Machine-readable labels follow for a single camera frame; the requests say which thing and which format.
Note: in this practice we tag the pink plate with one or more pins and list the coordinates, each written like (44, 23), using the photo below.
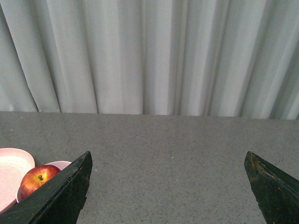
(14, 164)

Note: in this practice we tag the red apple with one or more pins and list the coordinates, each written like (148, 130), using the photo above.
(37, 177)

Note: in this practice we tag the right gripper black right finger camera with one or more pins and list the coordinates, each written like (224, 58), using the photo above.
(276, 192)

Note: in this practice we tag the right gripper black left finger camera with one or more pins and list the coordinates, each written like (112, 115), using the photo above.
(58, 201)

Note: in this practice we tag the grey-white curtain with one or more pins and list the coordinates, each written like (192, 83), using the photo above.
(230, 58)

